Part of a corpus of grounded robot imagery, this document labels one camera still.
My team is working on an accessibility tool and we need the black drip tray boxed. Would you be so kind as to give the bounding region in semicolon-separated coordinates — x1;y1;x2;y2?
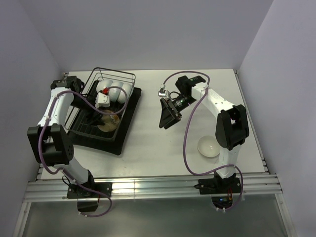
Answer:
68;87;142;156

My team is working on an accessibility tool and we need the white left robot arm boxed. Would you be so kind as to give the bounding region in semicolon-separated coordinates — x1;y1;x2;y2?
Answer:
27;76;103;197

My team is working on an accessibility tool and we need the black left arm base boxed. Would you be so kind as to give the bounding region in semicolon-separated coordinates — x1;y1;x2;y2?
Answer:
62;174;113;216

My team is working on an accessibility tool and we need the black wire dish rack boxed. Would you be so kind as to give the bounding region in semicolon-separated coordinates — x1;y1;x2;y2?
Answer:
65;67;141;142

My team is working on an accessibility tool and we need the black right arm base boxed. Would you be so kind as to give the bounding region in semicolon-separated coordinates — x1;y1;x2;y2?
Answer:
195;177;241;209

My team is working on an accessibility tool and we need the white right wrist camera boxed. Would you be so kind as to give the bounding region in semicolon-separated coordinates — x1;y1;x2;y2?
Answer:
158;84;170;98

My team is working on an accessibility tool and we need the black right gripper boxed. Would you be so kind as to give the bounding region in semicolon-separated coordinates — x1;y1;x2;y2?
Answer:
159;95;196;130

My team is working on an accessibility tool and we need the aluminium front rail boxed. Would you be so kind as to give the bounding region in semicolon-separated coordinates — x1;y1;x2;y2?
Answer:
23;173;283;202

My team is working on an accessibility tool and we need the cream bowl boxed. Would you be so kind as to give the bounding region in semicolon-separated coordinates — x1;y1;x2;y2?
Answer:
97;115;120;132

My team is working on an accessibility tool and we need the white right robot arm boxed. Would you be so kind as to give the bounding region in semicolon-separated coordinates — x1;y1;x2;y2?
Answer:
158;71;249;193

